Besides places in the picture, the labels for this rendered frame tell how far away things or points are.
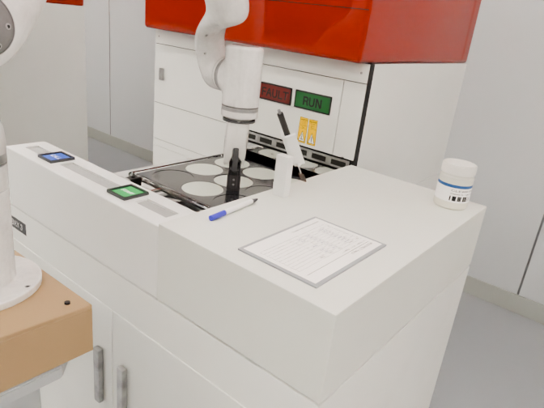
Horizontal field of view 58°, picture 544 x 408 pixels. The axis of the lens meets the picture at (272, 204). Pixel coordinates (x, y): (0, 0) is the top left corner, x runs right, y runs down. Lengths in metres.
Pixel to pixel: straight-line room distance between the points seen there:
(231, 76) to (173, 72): 0.64
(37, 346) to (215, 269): 0.26
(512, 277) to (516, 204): 0.39
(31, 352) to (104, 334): 0.37
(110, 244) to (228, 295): 0.31
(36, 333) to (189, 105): 1.10
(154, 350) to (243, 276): 0.31
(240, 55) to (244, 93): 0.08
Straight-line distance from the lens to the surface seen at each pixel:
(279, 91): 1.41
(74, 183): 1.03
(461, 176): 1.08
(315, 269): 0.72
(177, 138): 1.74
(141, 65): 4.35
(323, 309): 0.65
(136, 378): 1.06
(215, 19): 1.06
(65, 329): 0.75
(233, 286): 0.74
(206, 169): 1.33
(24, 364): 0.75
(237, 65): 1.09
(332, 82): 1.31
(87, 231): 1.03
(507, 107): 2.68
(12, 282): 0.81
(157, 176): 1.26
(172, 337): 0.91
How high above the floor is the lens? 1.31
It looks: 21 degrees down
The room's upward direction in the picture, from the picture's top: 7 degrees clockwise
